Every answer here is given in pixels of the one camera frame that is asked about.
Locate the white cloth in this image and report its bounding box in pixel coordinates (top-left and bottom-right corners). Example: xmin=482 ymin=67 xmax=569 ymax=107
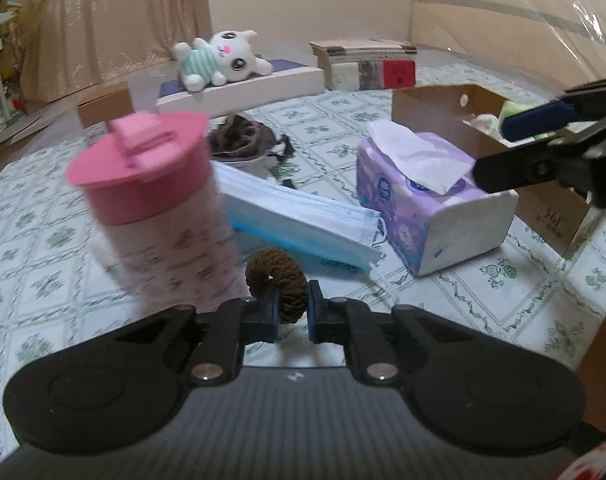
xmin=463 ymin=114 xmax=502 ymax=137

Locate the small closed cardboard box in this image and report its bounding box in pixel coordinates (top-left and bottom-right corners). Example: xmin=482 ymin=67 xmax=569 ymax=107
xmin=77 ymin=81 xmax=134 ymax=130

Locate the blue face mask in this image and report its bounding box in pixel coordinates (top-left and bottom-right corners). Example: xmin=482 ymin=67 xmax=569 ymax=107
xmin=212 ymin=161 xmax=388 ymax=273

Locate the flat white box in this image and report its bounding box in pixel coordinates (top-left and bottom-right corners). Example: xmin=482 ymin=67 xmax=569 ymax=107
xmin=155 ymin=59 xmax=324 ymax=116

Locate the green cloth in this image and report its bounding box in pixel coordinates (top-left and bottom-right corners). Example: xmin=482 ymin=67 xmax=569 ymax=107
xmin=498 ymin=100 xmax=559 ymax=143

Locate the white plush toy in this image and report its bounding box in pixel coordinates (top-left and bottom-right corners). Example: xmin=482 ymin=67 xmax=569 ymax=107
xmin=174 ymin=30 xmax=273 ymax=92

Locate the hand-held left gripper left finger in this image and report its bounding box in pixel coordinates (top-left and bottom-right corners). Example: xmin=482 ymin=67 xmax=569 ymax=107
xmin=103 ymin=294 xmax=279 ymax=388

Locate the stack of books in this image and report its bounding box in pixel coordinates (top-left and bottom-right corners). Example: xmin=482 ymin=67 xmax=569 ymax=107
xmin=309 ymin=39 xmax=418 ymax=92

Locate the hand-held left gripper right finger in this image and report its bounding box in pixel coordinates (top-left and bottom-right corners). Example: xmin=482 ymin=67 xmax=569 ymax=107
xmin=307 ymin=280 xmax=489 ymax=388

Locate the beige curtain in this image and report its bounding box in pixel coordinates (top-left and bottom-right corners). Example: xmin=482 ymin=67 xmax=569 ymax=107
xmin=0 ymin=0 xmax=206 ymax=103

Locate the brown hair scrunchie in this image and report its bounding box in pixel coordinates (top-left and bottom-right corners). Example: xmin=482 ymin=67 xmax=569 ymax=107
xmin=245 ymin=249 xmax=309 ymax=323

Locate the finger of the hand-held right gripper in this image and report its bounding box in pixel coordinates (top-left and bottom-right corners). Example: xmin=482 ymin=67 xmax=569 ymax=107
xmin=500 ymin=76 xmax=606 ymax=141
xmin=472 ymin=142 xmax=564 ymax=194

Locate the green patterned tablecloth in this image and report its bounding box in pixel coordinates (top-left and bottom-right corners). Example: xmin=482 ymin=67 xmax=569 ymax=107
xmin=0 ymin=87 xmax=606 ymax=411

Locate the dark hair accessory bundle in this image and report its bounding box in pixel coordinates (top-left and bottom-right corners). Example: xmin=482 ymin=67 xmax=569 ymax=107
xmin=210 ymin=127 xmax=295 ymax=181

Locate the dark braided hair tie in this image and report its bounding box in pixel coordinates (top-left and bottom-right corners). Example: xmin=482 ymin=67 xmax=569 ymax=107
xmin=207 ymin=114 xmax=264 ymax=160

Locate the pink lidded cup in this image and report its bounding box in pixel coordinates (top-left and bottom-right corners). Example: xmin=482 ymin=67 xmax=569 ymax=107
xmin=65 ymin=112 xmax=249 ymax=311

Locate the purple tissue pack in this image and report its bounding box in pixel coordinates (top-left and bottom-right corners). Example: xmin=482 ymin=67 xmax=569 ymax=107
xmin=357 ymin=120 xmax=520 ymax=278

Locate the clear plastic sheet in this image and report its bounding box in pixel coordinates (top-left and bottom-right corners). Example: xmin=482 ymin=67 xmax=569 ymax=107
xmin=410 ymin=0 xmax=606 ymax=101

